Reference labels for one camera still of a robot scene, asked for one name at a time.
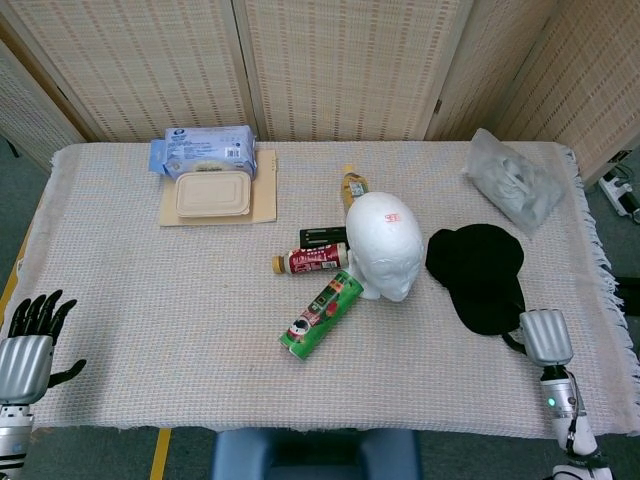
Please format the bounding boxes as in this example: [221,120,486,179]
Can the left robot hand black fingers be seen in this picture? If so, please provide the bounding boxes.
[0,289,88,406]

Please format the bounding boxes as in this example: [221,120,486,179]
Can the right robot hand silver back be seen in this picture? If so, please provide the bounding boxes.
[501,308,575,369]

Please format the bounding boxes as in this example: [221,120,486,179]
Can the black baseball cap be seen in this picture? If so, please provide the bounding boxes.
[424,223,527,337]

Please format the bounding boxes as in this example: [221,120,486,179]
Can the white foam mannequin head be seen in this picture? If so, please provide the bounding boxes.
[345,190,425,302]

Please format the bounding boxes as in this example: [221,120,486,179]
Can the white woven tablecloth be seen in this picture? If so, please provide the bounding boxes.
[13,141,640,440]

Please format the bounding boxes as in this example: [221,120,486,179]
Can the white cloth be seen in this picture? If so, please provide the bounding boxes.
[461,127,568,233]

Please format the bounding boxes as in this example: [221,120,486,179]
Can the white power strip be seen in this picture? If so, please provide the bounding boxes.
[598,169,640,224]

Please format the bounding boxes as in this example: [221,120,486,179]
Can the green chips can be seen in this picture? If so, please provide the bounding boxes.
[278,268,365,363]

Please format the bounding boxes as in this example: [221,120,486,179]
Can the red label drink bottle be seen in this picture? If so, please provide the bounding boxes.
[271,242,351,276]

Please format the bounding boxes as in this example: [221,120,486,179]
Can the small black box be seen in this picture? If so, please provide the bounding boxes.
[298,226,348,249]

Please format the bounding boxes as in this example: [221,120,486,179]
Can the beige lidded lunch box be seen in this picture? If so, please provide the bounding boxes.
[174,170,253,219]

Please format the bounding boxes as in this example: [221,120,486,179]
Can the blue wet wipes pack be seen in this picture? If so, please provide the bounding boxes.
[149,125,257,182]

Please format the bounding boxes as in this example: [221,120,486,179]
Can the bamboo folding screen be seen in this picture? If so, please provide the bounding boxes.
[0,0,640,187]

